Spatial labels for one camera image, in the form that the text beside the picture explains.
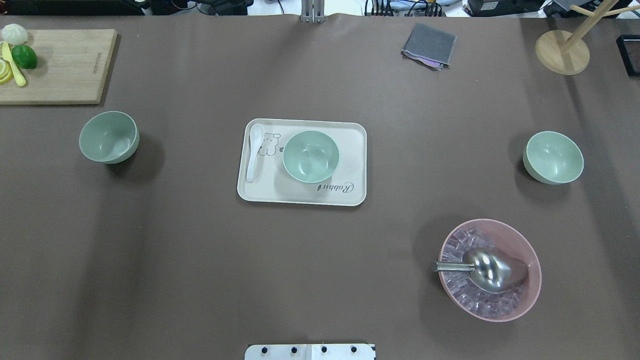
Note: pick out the wooden mug tree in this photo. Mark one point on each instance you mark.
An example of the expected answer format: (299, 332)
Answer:
(564, 52)

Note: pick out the aluminium frame post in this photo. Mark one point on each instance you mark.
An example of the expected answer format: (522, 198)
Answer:
(313, 11)

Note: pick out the lemon slice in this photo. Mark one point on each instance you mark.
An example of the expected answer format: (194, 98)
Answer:
(6, 72)

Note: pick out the yellow plastic knife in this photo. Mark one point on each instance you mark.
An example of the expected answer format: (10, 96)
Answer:
(15, 71)

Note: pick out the grey folded cloth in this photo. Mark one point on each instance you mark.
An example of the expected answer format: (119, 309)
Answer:
(430, 46)

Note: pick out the clear ice cubes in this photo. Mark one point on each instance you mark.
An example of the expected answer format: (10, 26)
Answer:
(467, 294)

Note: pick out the black tray edge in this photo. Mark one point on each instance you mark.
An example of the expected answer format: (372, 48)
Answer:
(629, 49)

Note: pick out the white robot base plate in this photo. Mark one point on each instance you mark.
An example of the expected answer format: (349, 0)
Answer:
(311, 351)

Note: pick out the green lime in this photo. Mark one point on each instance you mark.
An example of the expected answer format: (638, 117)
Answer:
(24, 56)

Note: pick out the cream rabbit serving tray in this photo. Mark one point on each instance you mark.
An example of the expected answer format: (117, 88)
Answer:
(347, 187)

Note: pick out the wooden cutting board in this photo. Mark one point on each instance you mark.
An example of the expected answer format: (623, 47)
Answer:
(73, 65)

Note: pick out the white garlic bulb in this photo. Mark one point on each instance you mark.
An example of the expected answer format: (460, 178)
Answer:
(15, 34)

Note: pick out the green bowl on tray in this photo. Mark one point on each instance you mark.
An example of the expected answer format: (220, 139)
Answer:
(311, 156)

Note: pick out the white ceramic spoon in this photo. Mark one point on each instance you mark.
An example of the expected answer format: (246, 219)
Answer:
(256, 136)

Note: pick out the green bowl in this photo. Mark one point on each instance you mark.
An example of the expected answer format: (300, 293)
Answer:
(110, 137)
(552, 158)
(311, 156)

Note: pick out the steel ice scoop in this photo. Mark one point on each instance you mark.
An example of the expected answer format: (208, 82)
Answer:
(489, 270)

